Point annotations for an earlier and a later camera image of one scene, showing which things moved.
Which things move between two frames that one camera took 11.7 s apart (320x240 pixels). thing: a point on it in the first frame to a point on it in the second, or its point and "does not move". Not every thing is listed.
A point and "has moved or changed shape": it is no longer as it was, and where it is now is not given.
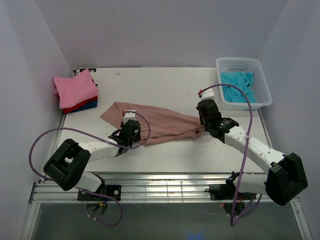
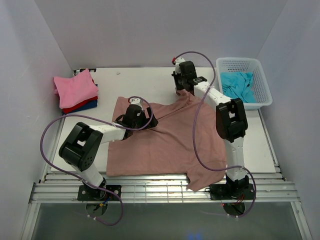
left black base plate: [108, 191] does not move
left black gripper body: [137, 137] to [142, 121]
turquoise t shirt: [244, 80] does not move
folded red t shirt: [71, 109] does not move
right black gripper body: [202, 121] to [179, 81]
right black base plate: [226, 192] does not move
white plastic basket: [246, 73] does not move
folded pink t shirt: [72, 91] does not move
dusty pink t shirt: [156, 125] has moved or changed shape
